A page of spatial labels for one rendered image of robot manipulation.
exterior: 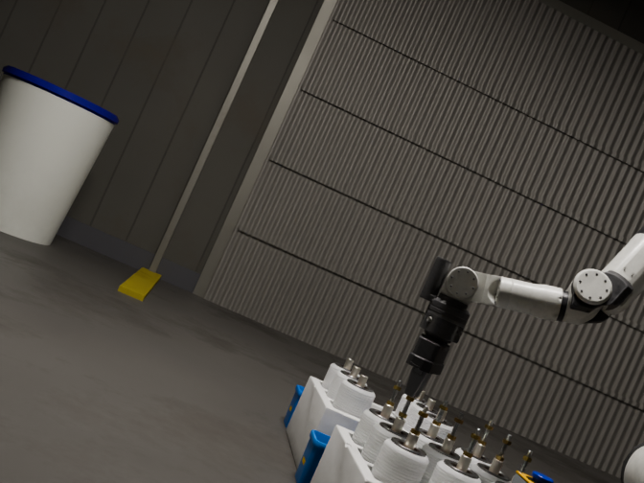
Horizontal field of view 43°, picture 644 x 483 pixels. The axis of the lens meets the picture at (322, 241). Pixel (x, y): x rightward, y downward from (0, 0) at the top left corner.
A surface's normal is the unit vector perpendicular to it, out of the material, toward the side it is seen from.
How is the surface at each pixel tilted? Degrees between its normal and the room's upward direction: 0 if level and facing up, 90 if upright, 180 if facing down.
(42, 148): 94
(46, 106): 94
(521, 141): 90
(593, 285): 69
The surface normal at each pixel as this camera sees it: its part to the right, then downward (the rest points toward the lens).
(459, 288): -0.13, -0.07
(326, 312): 0.12, 0.04
